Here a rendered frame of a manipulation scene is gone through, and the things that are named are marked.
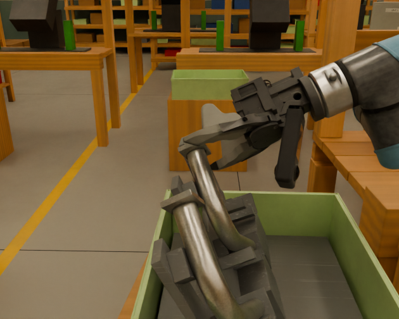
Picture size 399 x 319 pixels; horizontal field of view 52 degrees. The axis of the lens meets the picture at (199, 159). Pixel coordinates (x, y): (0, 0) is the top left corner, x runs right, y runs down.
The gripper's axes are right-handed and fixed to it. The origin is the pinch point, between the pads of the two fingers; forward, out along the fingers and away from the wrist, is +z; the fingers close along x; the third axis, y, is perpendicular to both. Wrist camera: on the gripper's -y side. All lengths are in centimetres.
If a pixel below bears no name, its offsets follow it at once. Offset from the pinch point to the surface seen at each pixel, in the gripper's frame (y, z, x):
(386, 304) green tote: -28.5, -18.4, -18.6
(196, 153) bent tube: 0.4, -0.1, 1.5
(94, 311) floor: 6, 93, -126
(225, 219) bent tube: -10.4, -0.7, -0.7
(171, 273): -17.9, 4.8, 13.8
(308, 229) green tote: -7.9, -12.3, -46.3
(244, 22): 491, -72, -577
